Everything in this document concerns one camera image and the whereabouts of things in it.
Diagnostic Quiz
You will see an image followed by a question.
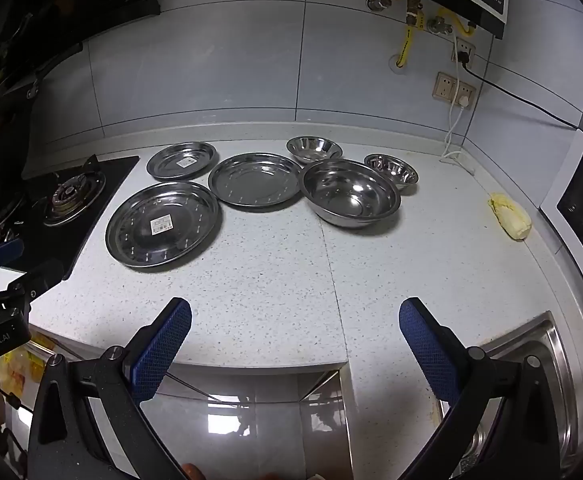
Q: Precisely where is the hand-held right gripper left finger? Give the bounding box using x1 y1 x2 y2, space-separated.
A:
27 297 193 480

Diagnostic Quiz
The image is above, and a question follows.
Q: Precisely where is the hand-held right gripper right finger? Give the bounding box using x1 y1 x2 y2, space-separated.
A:
399 297 572 480

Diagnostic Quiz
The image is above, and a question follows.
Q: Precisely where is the large steel plate with label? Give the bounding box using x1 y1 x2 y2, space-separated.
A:
105 181 220 268

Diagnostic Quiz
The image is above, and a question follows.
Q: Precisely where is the large steel bowl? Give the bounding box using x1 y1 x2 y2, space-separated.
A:
299 158 402 229

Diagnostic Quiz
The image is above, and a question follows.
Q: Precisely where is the small patterned steel bowl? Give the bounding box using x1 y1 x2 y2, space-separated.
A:
364 154 419 194

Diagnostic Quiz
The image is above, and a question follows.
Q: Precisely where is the small steel plate with label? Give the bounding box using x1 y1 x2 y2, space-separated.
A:
146 142 218 181

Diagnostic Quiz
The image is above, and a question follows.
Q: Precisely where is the medium steel plate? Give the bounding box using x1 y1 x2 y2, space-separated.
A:
208 152 306 207

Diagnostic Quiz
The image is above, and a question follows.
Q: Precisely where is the small plain steel bowl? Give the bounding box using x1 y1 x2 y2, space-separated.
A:
286 136 343 165

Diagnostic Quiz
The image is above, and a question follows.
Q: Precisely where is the yellow plastic bag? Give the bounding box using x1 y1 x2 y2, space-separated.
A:
0 335 52 396

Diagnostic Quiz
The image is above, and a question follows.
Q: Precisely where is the steel sink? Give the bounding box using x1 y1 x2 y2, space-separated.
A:
436 310 583 480

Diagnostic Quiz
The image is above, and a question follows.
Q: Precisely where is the black gas stove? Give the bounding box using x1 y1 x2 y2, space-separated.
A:
0 155 140 282

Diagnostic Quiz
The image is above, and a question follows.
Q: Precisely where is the napa cabbage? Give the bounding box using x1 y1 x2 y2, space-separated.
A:
488 192 532 242

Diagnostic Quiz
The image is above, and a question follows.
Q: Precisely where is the wok with black handle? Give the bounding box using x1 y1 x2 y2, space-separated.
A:
0 42 84 171

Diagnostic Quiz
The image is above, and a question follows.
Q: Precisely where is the white power cable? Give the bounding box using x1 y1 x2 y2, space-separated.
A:
440 95 477 176

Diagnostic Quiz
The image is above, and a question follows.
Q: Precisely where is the double wall outlet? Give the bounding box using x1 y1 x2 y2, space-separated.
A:
432 72 476 108

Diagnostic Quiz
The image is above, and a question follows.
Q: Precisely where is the black power cable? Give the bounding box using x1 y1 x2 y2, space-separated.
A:
459 50 583 133

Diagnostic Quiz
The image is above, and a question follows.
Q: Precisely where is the single wall outlet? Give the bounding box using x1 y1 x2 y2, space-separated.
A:
451 37 477 66

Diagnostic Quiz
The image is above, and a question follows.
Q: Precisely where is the yellow gas hose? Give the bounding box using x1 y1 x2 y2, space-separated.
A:
395 10 418 70

